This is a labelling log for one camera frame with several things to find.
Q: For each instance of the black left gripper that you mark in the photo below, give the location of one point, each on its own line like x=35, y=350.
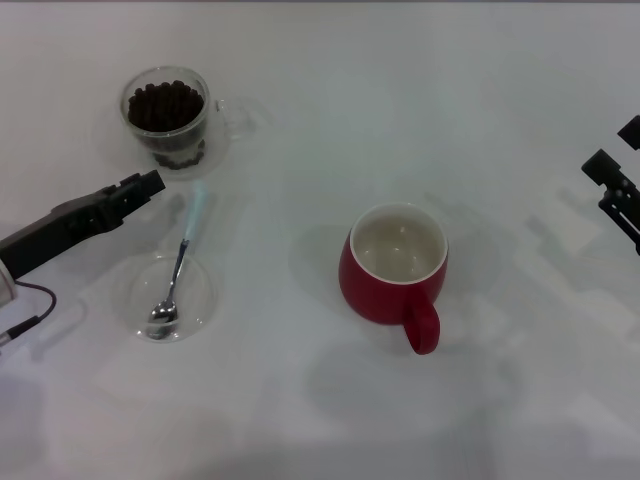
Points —
x=55, y=230

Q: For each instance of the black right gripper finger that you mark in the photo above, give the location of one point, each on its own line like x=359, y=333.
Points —
x=620, y=195
x=632, y=132

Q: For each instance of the coffee beans pile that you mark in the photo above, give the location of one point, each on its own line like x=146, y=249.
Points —
x=165, y=105

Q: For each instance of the clear glass saucer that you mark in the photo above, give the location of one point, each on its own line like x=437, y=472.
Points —
x=200, y=295

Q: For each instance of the red ceramic mug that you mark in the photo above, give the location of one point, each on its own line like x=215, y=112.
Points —
x=370, y=295

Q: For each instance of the clear double-wall glass cup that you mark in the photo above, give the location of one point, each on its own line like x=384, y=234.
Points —
x=170, y=147

